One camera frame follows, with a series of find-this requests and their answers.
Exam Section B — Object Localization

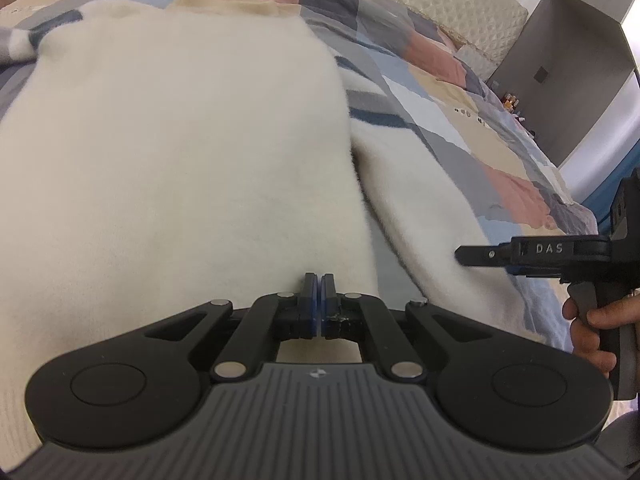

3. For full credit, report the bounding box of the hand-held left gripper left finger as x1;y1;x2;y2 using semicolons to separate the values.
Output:
145;272;319;381

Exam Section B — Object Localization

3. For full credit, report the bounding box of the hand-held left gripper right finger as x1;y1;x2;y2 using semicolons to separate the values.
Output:
320;272;493;378

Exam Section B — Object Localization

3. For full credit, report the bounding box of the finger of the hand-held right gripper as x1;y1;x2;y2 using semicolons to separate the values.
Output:
455;242;517;276

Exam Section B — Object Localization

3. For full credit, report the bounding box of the white sweater with dark stripes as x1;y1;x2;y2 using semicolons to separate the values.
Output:
0;0;501;463

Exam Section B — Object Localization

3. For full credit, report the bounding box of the person's right hand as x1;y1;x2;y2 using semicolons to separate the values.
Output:
562;292;640;378

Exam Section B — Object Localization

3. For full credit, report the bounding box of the patchwork checked duvet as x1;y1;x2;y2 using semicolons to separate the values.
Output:
0;0;601;341

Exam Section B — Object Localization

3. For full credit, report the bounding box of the grey and white wardrobe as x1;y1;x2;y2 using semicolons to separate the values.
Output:
487;0;640;168

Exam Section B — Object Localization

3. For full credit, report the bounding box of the cream quilted headboard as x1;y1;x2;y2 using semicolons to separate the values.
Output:
300;0;530;78

